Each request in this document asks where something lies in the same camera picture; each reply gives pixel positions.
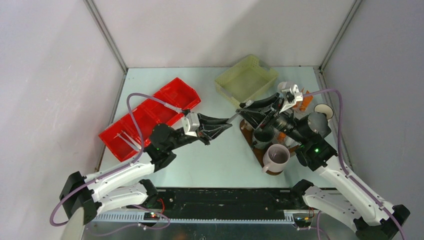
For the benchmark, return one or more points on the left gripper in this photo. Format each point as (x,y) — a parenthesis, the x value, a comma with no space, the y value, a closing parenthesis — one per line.
(210,128)

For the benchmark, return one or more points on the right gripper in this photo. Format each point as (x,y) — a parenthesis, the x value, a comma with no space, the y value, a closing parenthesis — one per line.
(256,116)

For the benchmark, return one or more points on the grey toothbrush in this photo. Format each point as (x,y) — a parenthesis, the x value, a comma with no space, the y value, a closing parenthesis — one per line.
(237,112)

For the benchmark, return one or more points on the dark green mug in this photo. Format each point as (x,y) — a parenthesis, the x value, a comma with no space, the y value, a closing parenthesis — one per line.
(262,139)

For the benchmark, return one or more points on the cream plastic basket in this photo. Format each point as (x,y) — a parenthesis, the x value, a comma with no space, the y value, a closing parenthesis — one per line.
(246,80)

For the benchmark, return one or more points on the orange toothpaste tube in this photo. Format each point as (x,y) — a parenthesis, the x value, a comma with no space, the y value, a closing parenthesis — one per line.
(303,106)

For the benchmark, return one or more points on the pink white mug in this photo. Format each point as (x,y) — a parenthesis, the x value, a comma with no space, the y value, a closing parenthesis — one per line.
(275,159)

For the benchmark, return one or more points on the white mug black handle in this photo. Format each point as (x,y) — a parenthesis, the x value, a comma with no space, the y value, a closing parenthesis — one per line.
(324,109)

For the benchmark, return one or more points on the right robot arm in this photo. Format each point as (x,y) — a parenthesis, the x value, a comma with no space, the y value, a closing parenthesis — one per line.
(364,211)

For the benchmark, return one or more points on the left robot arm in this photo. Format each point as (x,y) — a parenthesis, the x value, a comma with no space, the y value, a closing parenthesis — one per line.
(122,185)

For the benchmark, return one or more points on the brown oval wooden tray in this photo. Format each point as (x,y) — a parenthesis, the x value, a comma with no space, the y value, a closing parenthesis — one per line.
(248,136)

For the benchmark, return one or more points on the red divided organizer bin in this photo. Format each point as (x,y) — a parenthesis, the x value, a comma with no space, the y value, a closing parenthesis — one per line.
(148,114)

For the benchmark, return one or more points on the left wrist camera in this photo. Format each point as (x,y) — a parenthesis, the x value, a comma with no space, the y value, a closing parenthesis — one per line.
(190,124)

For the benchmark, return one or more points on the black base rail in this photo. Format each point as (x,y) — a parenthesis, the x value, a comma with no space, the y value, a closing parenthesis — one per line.
(222,204)

